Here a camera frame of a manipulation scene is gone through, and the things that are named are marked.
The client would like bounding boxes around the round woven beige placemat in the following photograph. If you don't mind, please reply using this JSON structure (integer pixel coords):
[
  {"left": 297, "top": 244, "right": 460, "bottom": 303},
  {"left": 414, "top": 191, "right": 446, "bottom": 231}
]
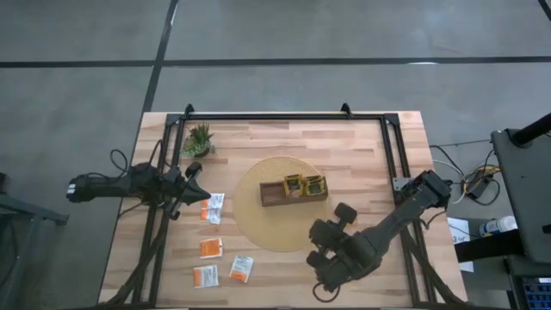
[{"left": 232, "top": 155, "right": 333, "bottom": 254}]

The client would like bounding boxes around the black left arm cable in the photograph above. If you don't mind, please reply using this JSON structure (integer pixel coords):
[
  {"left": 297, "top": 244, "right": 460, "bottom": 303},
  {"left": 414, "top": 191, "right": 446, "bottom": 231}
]
[{"left": 108, "top": 137, "right": 163, "bottom": 174}]

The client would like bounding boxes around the white orange tea packet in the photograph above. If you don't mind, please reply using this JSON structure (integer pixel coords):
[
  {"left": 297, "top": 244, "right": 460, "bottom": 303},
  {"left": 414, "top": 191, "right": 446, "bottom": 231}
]
[
  {"left": 201, "top": 192, "right": 226, "bottom": 211},
  {"left": 193, "top": 264, "right": 220, "bottom": 288},
  {"left": 228, "top": 254, "right": 255, "bottom": 284},
  {"left": 199, "top": 208, "right": 223, "bottom": 226},
  {"left": 199, "top": 238, "right": 224, "bottom": 259}
]

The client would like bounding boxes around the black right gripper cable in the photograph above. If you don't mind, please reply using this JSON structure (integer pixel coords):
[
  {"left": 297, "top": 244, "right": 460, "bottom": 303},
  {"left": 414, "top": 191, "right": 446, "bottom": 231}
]
[{"left": 311, "top": 280, "right": 342, "bottom": 304}]

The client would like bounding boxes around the white paper sheet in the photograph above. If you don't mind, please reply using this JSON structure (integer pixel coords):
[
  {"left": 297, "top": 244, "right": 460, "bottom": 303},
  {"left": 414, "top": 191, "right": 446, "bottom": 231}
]
[{"left": 446, "top": 216, "right": 475, "bottom": 274}]

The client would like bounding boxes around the brown wooden tea box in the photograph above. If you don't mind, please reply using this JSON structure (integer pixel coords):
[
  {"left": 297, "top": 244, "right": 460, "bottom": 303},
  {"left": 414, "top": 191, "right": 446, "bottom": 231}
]
[{"left": 259, "top": 173, "right": 330, "bottom": 208}]

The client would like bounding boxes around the potted green succulent plant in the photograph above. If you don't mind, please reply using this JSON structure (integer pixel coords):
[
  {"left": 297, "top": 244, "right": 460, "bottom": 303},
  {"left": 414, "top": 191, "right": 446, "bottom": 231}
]
[{"left": 180, "top": 123, "right": 217, "bottom": 159}]

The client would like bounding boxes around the white floor cable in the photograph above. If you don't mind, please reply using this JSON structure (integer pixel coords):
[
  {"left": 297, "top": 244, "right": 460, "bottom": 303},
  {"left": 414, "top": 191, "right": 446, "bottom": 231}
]
[{"left": 431, "top": 158, "right": 468, "bottom": 205}]

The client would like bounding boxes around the black keyboard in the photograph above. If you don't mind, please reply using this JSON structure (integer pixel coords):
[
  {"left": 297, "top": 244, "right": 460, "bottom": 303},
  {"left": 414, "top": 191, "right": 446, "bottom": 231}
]
[{"left": 510, "top": 275, "right": 551, "bottom": 310}]

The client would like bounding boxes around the white bottle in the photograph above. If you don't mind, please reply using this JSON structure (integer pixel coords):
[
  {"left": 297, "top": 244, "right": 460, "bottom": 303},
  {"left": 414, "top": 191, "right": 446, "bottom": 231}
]
[{"left": 479, "top": 215, "right": 519, "bottom": 239}]

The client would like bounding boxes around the black aluminium table frame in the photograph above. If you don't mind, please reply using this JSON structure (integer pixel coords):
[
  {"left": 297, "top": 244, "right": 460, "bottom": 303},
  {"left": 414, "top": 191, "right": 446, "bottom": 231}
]
[{"left": 97, "top": 110, "right": 468, "bottom": 310}]

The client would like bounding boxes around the clear mango snack packet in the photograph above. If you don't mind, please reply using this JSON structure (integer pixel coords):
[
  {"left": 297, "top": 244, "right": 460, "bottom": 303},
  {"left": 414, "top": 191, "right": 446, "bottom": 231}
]
[{"left": 282, "top": 173, "right": 305, "bottom": 200}]

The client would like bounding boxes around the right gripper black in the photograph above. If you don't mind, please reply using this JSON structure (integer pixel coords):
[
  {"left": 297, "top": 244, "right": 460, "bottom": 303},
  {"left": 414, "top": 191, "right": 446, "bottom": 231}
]
[{"left": 306, "top": 201, "right": 382, "bottom": 294}]

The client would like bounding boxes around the black floor cable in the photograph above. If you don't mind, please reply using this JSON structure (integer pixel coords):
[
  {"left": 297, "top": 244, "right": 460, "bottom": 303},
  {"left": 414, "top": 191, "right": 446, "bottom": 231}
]
[{"left": 429, "top": 138, "right": 492, "bottom": 173}]

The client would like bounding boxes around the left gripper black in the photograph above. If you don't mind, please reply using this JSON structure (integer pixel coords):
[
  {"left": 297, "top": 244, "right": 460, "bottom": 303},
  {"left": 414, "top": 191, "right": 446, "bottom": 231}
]
[{"left": 164, "top": 161, "right": 212, "bottom": 221}]

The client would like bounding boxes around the grey metal stand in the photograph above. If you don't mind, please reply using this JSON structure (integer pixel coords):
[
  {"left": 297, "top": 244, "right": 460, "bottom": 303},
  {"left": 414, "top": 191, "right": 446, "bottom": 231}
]
[{"left": 0, "top": 171, "right": 70, "bottom": 310}]

